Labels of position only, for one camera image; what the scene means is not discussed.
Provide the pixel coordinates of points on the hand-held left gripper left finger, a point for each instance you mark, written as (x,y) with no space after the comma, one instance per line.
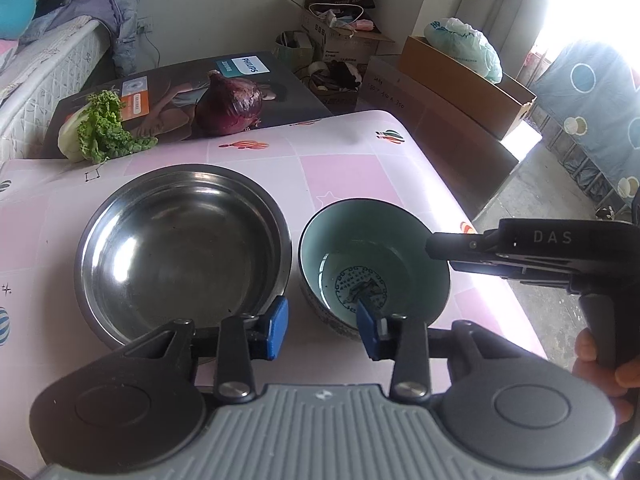
(277,327)

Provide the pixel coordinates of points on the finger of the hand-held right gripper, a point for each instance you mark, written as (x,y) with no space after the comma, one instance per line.
(460,247)

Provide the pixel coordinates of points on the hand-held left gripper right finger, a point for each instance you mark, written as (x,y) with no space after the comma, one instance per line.
(367,332)

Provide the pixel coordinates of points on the teal ceramic bowl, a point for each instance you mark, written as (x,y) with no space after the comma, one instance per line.
(370,240)

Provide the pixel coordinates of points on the large steel bowl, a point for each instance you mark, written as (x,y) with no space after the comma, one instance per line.
(180,255)

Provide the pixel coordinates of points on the person's right hand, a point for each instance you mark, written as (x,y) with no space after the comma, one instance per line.
(587,365)

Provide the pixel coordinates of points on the large wood-print carton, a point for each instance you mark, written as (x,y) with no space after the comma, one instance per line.
(430,135)

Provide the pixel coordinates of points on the pink patterned tablecloth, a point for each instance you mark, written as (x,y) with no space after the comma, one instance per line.
(345,160)

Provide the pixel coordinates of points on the blue curtain with circles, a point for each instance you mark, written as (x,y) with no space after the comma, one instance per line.
(590,110)

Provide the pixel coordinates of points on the long open cardboard box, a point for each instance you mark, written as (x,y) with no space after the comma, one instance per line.
(450,85)

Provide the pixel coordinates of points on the pale green plastic bag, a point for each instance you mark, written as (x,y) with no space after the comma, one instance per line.
(465,47)

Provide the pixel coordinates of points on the black and white shoes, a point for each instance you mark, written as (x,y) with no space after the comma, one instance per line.
(335,76)

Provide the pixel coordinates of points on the flat printed carton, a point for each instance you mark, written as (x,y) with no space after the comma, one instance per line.
(290,90)

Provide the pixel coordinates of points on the open cardboard box with clutter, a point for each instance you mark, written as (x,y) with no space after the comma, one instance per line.
(350,42)

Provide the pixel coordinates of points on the small pale green bag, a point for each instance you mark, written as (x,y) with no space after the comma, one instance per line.
(292,50)

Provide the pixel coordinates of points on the green napa cabbage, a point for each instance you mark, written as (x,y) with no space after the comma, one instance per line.
(102,127)

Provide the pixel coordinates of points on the white quilted mattress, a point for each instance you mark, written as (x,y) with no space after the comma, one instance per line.
(50,80)

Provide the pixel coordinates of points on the grey-blue clothing pile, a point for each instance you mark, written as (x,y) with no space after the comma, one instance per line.
(110,15)

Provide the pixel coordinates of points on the teal pillow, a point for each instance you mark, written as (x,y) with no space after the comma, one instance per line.
(15,12)

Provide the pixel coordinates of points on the white wall socket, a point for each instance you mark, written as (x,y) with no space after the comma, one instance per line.
(145,26)

